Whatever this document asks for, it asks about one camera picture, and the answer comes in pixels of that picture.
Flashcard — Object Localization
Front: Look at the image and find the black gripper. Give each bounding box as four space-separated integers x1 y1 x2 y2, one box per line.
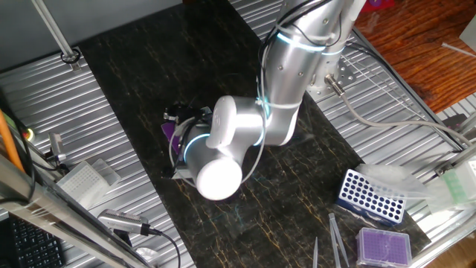
162 103 211 126

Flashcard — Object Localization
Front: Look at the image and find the open purple pipette tip box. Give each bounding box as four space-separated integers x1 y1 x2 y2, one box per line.
161 106 215 154

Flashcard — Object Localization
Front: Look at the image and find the white pipette tip box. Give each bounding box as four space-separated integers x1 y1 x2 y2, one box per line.
56 158 122 210

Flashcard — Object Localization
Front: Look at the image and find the medium clear pipette tip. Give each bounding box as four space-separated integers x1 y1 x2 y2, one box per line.
312 236 320 268

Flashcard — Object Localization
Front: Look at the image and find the blue pipette tip rack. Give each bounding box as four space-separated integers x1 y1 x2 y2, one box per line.
335 168 407 226

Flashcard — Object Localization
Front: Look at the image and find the closed purple pipette tip box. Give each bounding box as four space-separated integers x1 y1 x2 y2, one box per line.
355 227 413 268

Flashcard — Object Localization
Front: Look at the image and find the green pipette tip box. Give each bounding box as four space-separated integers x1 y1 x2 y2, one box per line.
440 156 476 205

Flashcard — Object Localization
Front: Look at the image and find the black marble pattern mat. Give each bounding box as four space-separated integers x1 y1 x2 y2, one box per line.
77 0 432 268

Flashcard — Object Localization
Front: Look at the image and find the white crumpled tissue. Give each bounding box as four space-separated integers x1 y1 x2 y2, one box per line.
134 246 161 266

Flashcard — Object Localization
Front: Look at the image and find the metal stand pole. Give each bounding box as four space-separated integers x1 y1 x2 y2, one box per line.
30 0 83 72

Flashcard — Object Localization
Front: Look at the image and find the orange tube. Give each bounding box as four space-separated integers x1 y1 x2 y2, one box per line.
0 109 25 173

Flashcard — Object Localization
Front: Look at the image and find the black keyboard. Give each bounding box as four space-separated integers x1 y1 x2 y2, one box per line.
6 215 66 268

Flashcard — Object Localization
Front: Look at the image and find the pink object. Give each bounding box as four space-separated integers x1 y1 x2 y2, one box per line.
362 0 396 13

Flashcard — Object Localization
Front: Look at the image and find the clear plastic bag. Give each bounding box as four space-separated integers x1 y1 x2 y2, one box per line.
355 163 443 200

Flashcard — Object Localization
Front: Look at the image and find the aluminium profile piece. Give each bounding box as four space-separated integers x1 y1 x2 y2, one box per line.
434 143 476 176

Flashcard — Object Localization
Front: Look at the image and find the black block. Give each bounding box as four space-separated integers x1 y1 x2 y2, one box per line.
441 113 470 131

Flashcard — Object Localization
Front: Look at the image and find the thin white stick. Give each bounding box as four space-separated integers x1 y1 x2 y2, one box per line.
440 41 476 59

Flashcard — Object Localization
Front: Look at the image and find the grey box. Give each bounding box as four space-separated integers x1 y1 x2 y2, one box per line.
459 22 476 54

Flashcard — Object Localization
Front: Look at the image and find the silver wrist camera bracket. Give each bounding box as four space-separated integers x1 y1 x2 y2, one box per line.
170 162 194 180

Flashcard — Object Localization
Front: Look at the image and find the silver ribbed camera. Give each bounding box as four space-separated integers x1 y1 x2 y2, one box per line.
97 208 152 236

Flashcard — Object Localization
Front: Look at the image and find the small silver camera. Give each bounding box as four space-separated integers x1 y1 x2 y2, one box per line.
45 133 68 164

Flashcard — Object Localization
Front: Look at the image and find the black camera cable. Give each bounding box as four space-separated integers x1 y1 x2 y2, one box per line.
148 227 182 268

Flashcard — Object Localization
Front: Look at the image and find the black hanging cable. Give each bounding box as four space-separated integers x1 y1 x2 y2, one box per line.
0 89 36 205

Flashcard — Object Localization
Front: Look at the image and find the aluminium frame bar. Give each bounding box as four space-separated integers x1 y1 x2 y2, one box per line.
0 154 153 268

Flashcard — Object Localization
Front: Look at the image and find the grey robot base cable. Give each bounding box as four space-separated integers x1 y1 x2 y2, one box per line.
324 73 474 147

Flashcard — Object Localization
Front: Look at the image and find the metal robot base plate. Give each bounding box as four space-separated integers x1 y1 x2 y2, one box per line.
306 51 358 103

